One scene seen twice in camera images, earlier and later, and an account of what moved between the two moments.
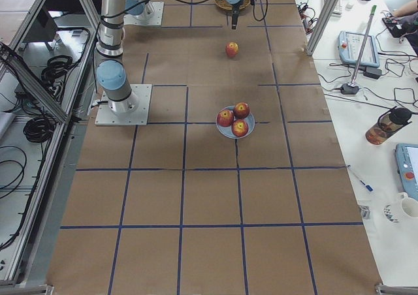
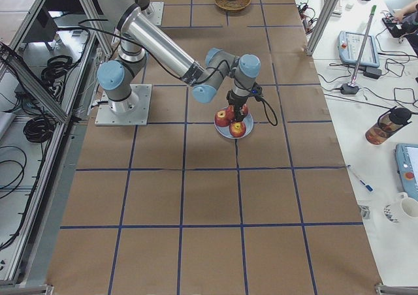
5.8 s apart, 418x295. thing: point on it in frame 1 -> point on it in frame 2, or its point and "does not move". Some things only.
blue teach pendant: [349, 46] does not move
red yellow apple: [232, 49] -> [230, 112]
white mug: [409, 207] does not move
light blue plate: [227, 131] does not move
